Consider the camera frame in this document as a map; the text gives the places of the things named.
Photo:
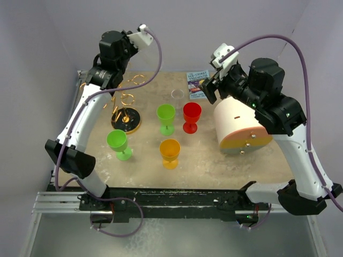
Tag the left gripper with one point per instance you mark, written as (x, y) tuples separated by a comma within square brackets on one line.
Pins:
[(126, 40)]

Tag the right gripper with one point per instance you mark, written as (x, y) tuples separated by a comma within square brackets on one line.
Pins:
[(221, 83)]

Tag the red wine glass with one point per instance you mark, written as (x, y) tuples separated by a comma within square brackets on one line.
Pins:
[(191, 113)]

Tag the white round drawer box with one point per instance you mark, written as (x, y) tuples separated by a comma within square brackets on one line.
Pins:
[(237, 129)]

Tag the gold wine glass rack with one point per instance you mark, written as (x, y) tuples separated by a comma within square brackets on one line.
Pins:
[(124, 116)]

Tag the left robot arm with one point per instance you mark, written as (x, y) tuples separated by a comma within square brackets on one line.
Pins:
[(67, 151)]

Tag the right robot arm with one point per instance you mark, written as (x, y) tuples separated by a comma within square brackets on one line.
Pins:
[(283, 118)]

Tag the clear wine glass back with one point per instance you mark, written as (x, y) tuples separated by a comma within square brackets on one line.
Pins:
[(177, 99)]

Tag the green wine glass centre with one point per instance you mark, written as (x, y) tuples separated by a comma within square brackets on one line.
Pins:
[(166, 116)]

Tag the green wine glass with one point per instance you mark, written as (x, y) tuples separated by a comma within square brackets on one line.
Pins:
[(166, 116), (118, 142)]

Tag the orange wine glass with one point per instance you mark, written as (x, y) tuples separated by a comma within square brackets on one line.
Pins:
[(170, 150)]

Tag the green wine glass front left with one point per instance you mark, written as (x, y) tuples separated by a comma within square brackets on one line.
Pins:
[(118, 142)]

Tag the blue treehouse book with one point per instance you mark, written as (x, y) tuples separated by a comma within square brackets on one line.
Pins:
[(194, 80)]

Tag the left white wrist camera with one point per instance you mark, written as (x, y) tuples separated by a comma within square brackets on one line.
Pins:
[(141, 39)]

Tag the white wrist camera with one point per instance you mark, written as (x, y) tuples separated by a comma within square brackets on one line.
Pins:
[(141, 39), (222, 59)]

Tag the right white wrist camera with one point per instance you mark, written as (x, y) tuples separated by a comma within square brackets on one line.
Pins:
[(222, 59)]

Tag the black base frame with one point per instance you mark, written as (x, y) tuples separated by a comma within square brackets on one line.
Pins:
[(129, 202)]

